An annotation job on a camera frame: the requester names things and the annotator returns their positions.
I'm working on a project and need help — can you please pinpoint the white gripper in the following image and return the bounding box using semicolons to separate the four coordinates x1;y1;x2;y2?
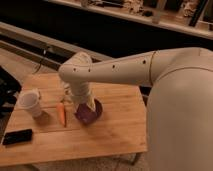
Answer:
61;82;96;111

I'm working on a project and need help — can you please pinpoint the orange pepper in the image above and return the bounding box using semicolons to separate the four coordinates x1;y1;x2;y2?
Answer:
57;102;66;126

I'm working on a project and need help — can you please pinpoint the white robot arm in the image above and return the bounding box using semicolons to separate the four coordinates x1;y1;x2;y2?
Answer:
59;47;213;171

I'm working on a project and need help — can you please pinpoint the purple bowl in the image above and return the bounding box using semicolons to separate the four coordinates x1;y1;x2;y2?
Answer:
75;99;103;125

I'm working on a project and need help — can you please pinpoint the white plastic cup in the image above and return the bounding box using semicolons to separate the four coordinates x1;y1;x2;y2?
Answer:
17;89;42;118

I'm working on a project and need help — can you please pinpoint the black phone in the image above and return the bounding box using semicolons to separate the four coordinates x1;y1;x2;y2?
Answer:
2;129;33;145

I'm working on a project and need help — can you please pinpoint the metal table leg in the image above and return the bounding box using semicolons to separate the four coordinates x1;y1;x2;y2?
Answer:
131;153;141;165

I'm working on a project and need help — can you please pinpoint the black cable left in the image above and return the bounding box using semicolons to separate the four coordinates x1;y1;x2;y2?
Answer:
32;46;52;75

